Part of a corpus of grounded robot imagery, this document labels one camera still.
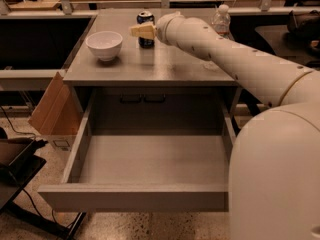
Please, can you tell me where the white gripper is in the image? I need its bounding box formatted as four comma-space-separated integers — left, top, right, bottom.
129, 11, 184, 45

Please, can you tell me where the blue pepsi can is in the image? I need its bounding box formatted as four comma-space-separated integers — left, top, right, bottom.
136, 10, 155, 48

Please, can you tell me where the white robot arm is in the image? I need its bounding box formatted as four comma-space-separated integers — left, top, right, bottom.
129, 13, 320, 240

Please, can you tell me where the open grey top drawer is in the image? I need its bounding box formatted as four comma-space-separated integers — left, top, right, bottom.
37, 89, 241, 214

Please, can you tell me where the white ceramic bowl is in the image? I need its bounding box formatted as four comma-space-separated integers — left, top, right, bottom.
85, 31, 123, 61

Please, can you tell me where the grey cabinet with drawers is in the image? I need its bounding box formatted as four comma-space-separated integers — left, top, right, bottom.
64, 9, 242, 135

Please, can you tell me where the clear plastic water bottle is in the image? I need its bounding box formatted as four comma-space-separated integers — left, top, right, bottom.
211, 4, 231, 37

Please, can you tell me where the brown cardboard box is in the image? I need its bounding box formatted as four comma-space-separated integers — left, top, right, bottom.
28, 73, 82, 152

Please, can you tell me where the black office chair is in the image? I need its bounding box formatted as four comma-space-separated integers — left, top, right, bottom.
255, 10, 320, 70

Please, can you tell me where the black stand left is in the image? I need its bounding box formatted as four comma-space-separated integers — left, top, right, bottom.
0, 128, 85, 240

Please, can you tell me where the black cable on floor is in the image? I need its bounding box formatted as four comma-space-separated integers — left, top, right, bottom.
0, 105, 38, 138

